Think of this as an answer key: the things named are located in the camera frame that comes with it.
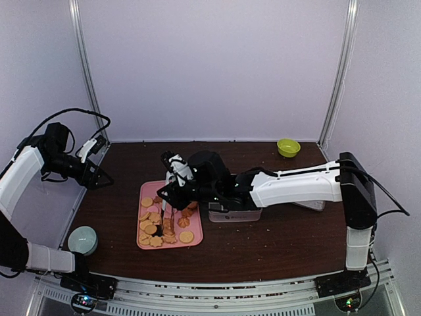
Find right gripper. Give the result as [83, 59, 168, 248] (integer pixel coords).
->
[157, 178, 220, 211]

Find metal serving tongs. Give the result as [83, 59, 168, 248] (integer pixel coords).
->
[161, 200, 175, 236]

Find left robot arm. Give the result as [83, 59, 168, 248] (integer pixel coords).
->
[1, 139, 114, 292]

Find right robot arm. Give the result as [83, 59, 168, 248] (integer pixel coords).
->
[157, 151, 378, 291]

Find white divided cookie tin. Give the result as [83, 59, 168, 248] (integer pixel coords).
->
[208, 202, 262, 223]

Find round tan cookie bottom right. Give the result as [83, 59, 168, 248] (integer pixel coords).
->
[179, 230, 195, 244]

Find pink plastic tray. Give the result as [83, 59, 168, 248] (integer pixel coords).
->
[136, 180, 203, 250]

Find black sandwich cookie lower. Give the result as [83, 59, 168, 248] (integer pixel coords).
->
[154, 224, 163, 237]

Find flower shaped tan cookie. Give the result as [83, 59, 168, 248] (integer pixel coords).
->
[149, 236, 163, 248]

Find green plastic bowl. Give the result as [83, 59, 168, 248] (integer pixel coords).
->
[277, 139, 301, 158]

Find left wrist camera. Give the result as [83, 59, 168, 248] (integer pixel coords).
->
[75, 135, 107, 163]

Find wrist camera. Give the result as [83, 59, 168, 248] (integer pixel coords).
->
[161, 151, 193, 187]
[75, 135, 107, 163]

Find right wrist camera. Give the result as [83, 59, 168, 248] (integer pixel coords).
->
[161, 151, 193, 187]

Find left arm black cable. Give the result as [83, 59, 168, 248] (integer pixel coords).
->
[19, 107, 111, 152]

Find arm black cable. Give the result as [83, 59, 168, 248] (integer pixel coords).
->
[353, 166, 411, 220]
[19, 107, 111, 152]

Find left frame post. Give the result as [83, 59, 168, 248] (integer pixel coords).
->
[68, 0, 110, 149]

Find frame post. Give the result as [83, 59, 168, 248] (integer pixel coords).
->
[68, 0, 110, 149]
[318, 0, 360, 151]

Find right frame post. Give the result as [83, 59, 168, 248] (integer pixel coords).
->
[318, 0, 360, 151]

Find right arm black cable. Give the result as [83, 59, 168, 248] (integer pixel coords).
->
[353, 166, 411, 220]

